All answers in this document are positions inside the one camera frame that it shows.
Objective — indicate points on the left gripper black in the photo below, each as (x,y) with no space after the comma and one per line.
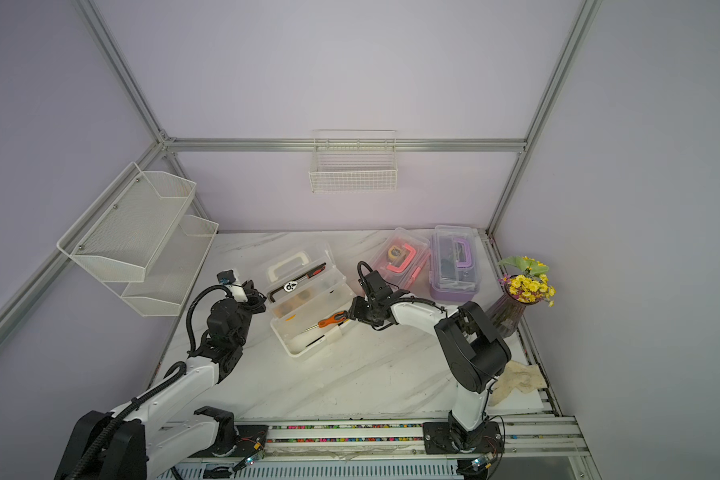
(254,298)

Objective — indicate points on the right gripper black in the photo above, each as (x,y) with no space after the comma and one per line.
(357,310)

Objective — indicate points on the pink toolbox clear lid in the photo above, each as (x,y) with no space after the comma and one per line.
(405,270)

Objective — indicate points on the white toolbox clear lid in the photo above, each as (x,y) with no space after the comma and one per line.
(313,300)

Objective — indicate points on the purple toolbox clear lid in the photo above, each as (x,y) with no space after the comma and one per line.
(454,266)

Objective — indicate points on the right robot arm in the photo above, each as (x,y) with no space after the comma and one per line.
(475,353)

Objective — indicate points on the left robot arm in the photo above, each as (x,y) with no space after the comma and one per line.
(137,439)

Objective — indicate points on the yellow tape measure pink box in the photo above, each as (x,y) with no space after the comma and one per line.
(394,253)

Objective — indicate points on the white two-tier mesh shelf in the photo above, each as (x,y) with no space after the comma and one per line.
(141,241)

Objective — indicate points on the yellow flowers in vase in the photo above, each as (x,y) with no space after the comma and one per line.
(529,286)

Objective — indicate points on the white green work glove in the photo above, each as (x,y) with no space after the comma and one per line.
(516,376)

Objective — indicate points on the orange handled screwdriver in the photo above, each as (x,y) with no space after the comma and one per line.
(337,318)

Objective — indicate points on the ratchet wrench red handle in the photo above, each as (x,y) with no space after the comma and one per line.
(292,284)

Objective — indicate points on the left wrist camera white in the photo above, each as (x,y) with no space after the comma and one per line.
(228,280)

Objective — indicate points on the white wire wall basket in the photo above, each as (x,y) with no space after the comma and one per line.
(353,161)

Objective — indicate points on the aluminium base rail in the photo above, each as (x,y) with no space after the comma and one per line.
(515,446)

